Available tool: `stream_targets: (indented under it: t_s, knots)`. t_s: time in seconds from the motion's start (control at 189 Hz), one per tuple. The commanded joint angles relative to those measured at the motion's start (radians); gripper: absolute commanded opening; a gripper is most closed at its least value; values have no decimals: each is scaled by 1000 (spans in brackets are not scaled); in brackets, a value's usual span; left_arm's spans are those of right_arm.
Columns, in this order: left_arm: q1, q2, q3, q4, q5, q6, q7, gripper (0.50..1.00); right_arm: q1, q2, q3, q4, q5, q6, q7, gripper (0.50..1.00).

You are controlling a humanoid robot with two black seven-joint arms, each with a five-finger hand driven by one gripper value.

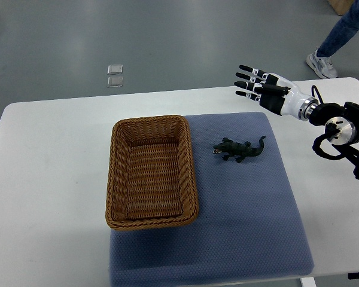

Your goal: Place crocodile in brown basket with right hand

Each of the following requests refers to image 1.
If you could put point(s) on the person leg in jeans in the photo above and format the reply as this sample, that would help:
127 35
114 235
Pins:
344 30

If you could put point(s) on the dark green toy crocodile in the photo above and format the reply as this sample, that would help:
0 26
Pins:
239 151

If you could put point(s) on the blue grey fabric mat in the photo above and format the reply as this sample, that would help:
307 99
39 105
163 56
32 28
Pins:
248 226

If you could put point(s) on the upper floor socket plate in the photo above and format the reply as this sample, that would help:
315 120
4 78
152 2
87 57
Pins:
114 69

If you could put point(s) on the grey white sneaker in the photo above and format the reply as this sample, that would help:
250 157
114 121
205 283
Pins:
322 66

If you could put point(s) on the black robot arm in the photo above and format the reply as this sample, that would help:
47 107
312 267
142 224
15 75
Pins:
341 131

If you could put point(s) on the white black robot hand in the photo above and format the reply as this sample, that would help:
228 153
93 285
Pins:
274 93

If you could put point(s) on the brown wicker basket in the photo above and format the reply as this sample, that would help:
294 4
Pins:
151 177

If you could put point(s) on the cardboard box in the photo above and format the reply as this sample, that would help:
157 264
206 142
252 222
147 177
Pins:
340 6

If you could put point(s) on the white table leg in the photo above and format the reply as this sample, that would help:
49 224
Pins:
308 282

